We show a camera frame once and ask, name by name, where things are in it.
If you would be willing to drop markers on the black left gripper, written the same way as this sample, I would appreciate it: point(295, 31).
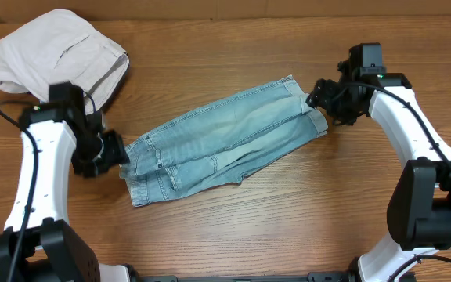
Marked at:
point(113, 149)

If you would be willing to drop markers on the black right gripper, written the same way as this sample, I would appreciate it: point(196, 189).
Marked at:
point(323, 94)

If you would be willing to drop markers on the light blue denim shorts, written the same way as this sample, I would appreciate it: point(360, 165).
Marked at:
point(220, 143)

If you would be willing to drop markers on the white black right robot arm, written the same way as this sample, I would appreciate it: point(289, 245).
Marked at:
point(419, 212)

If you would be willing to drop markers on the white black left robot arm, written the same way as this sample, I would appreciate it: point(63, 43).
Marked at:
point(58, 137)

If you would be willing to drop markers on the beige folded trousers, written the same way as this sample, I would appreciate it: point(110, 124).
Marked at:
point(59, 46)

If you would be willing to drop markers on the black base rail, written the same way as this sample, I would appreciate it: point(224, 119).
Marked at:
point(241, 278)

